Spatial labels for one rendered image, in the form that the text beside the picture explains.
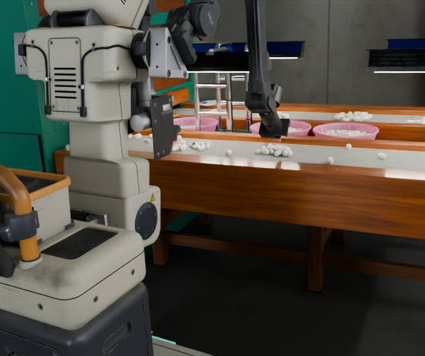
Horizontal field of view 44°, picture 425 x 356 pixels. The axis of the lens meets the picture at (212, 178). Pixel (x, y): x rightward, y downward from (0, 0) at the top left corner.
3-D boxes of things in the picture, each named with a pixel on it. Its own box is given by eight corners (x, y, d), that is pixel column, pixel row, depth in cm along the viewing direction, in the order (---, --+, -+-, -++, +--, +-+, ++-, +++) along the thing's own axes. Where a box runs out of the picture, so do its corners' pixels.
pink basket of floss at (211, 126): (226, 144, 240) (226, 123, 238) (170, 151, 233) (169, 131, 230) (208, 133, 265) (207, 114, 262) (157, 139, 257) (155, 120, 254)
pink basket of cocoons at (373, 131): (373, 162, 203) (374, 138, 200) (305, 157, 214) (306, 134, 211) (381, 145, 226) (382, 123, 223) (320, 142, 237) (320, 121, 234)
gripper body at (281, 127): (262, 120, 184) (257, 109, 178) (291, 121, 180) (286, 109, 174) (259, 136, 182) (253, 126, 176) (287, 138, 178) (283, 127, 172)
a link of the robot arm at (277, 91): (243, 104, 168) (267, 104, 163) (252, 74, 171) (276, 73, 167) (257, 123, 177) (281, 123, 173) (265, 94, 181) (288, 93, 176)
